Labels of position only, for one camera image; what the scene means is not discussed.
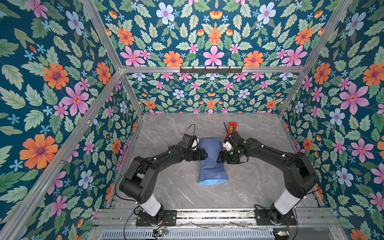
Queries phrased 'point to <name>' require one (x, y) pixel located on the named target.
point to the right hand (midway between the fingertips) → (221, 160)
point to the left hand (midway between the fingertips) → (205, 154)
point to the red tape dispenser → (232, 128)
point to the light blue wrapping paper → (211, 172)
